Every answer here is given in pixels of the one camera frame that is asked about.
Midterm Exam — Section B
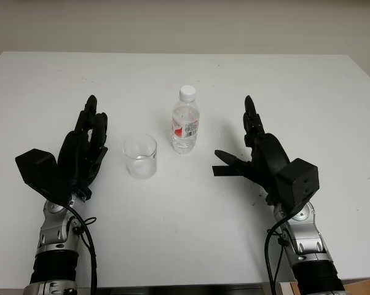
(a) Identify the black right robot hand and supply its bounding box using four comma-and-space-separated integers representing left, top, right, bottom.
211, 95, 292, 205

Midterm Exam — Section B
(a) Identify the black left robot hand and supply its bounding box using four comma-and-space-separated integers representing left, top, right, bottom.
57, 94, 109, 202

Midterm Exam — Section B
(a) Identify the clear plastic water bottle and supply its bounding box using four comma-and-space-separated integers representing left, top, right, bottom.
171, 85, 201, 154

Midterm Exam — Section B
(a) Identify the clear glass cup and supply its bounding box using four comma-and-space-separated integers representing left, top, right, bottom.
122, 133, 158, 179

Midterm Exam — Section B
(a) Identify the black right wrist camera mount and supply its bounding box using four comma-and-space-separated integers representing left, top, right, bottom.
275, 158, 320, 213

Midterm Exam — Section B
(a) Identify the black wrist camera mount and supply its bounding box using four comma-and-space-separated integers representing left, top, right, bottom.
15, 148, 75, 206
275, 158, 320, 213

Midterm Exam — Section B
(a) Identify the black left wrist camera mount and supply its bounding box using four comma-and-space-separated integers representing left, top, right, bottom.
15, 148, 75, 206

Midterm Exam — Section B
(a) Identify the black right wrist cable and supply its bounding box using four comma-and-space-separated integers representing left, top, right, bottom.
264, 214, 296, 295

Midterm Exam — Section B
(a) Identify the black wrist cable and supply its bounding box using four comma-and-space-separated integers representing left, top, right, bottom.
264, 214, 296, 295
61, 204, 98, 295

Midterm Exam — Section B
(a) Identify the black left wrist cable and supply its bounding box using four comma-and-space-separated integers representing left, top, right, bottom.
61, 204, 98, 295

